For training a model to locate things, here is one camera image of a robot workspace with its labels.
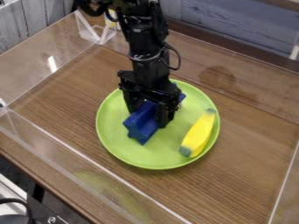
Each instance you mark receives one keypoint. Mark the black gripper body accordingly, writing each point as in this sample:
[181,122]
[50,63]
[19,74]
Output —
[150,76]

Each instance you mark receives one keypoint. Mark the blue plastic block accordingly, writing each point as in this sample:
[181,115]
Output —
[141,123]

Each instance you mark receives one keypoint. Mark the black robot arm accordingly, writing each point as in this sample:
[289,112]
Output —
[145,28]

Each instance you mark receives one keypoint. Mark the green round plate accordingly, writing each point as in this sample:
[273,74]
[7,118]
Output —
[159,153]

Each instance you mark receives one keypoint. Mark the clear acrylic enclosure wall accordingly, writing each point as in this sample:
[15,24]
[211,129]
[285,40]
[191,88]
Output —
[57,77]

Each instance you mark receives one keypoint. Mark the yellow toy banana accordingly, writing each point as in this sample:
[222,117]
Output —
[198,135]

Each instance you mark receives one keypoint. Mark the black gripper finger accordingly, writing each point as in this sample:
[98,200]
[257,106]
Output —
[134,98]
[166,109]

